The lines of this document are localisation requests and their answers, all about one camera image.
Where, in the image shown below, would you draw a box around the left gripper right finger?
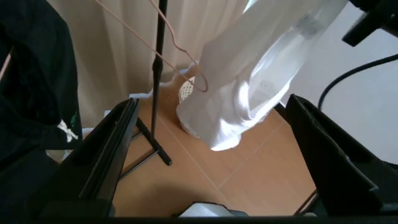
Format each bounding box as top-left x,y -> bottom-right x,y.
285,93 -> 398,217

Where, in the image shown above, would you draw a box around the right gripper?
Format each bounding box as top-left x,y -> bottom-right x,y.
341,0 -> 398,47

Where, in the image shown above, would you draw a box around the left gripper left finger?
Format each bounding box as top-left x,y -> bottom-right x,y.
24,97 -> 141,218

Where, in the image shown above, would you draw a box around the black shorts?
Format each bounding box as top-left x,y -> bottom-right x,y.
0,0 -> 83,218

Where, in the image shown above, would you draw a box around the white garment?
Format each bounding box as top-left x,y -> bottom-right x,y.
176,0 -> 349,152

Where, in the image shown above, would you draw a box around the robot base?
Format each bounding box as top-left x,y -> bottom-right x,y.
174,188 -> 329,218

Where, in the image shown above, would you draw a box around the white laundry basket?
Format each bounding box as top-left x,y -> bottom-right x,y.
178,75 -> 197,104

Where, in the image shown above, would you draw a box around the black clothes rack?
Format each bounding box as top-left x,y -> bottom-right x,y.
119,0 -> 173,180

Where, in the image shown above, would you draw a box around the beige curtain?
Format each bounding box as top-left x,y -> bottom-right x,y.
46,0 -> 259,128

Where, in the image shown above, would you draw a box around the black cable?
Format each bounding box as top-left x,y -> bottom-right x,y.
317,53 -> 398,110

